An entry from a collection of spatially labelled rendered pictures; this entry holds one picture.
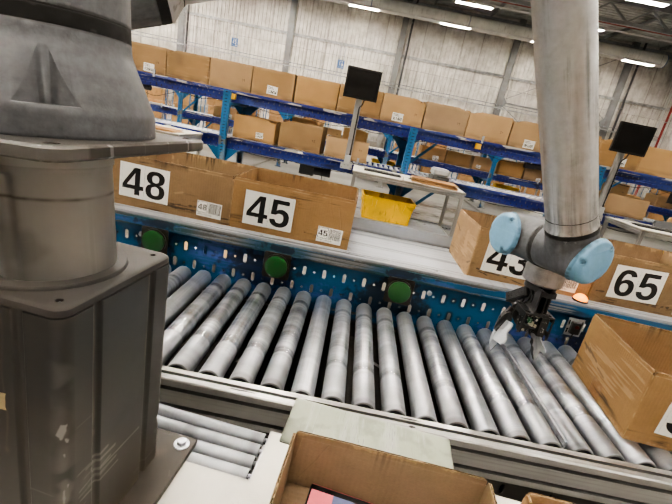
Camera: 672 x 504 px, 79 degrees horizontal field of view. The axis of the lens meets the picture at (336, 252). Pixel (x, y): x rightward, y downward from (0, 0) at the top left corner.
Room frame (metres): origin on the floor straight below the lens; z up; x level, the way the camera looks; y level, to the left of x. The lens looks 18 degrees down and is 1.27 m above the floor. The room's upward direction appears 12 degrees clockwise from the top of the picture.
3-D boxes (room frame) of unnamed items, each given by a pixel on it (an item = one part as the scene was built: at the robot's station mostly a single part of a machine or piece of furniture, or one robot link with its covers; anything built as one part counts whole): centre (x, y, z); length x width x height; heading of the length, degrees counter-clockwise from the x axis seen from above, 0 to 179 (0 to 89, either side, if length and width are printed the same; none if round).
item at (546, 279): (0.94, -0.50, 1.02); 0.10 x 0.09 x 0.05; 89
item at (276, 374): (0.95, 0.07, 0.72); 0.52 x 0.05 x 0.05; 0
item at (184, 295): (0.95, 0.40, 0.72); 0.52 x 0.05 x 0.05; 0
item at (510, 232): (0.88, -0.40, 1.12); 0.12 x 0.12 x 0.09; 24
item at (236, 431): (0.57, 0.19, 0.74); 0.28 x 0.02 x 0.02; 84
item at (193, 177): (1.40, 0.55, 0.96); 0.39 x 0.29 x 0.17; 90
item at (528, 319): (0.93, -0.50, 0.94); 0.09 x 0.08 x 0.12; 179
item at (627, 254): (1.39, -1.01, 0.96); 0.39 x 0.29 x 0.17; 90
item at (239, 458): (0.52, 0.20, 0.74); 0.28 x 0.02 x 0.02; 84
